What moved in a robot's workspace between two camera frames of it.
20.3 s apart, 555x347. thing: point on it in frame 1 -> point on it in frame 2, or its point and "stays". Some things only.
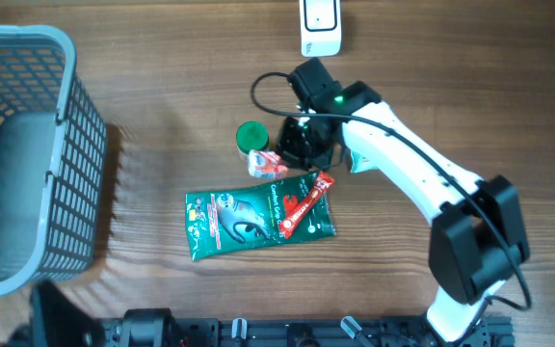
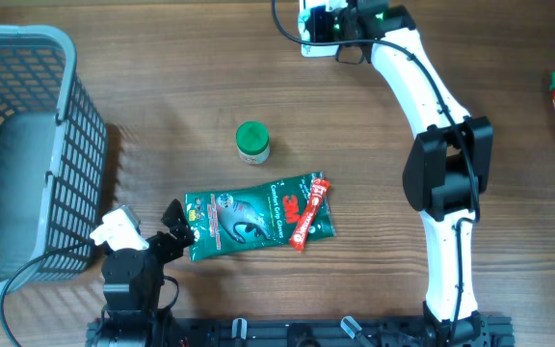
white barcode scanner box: [321, 27] stays
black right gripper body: [301, 144] -> [327, 24]
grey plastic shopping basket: [38, 155] stays
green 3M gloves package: [229, 220] stays
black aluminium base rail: [413, 332] stays
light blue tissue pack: [362, 160] -> [304, 35]
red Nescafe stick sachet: [323, 181] -> [313, 204]
